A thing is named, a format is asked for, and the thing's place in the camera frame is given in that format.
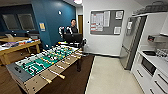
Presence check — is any foosball gaming table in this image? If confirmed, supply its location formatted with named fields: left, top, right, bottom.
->
left=5, top=44, right=85, bottom=94

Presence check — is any yellow wooden gaming table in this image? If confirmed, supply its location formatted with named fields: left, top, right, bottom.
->
left=0, top=36, right=43, bottom=66

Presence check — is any black wheeled cart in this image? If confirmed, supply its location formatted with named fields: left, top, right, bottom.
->
left=58, top=32, right=88, bottom=57

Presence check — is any person in dark shirt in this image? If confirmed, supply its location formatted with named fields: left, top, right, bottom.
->
left=64, top=18, right=81, bottom=36

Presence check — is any brown wooden door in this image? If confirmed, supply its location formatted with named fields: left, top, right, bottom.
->
left=77, top=14, right=84, bottom=34

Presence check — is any grey bulletin board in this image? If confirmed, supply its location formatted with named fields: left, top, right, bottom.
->
left=89, top=9, right=125, bottom=36

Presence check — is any round ceiling light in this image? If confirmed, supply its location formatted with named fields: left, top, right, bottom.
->
left=73, top=0, right=84, bottom=5

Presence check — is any stainless steel refrigerator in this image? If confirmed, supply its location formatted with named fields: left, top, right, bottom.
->
left=118, top=14, right=148, bottom=71

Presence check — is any white paper notice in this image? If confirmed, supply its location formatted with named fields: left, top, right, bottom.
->
left=126, top=21, right=134, bottom=31

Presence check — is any dark framed window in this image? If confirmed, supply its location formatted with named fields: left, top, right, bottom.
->
left=18, top=13, right=36, bottom=32
left=2, top=13, right=20, bottom=32

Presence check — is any black built-in microwave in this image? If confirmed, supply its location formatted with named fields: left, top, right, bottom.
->
left=139, top=55, right=158, bottom=77

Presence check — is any white drawer unit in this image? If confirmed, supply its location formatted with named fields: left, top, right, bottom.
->
left=130, top=59, right=168, bottom=94

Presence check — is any black coffee machine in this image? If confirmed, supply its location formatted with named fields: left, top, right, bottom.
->
left=147, top=34, right=168, bottom=44

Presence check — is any white upper cabinet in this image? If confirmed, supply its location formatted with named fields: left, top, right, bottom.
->
left=159, top=12, right=168, bottom=38

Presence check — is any yellow wall sign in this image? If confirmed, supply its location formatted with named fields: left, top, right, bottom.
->
left=38, top=22, right=46, bottom=32

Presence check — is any wire storage basket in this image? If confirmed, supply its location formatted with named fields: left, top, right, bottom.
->
left=132, top=1, right=168, bottom=17

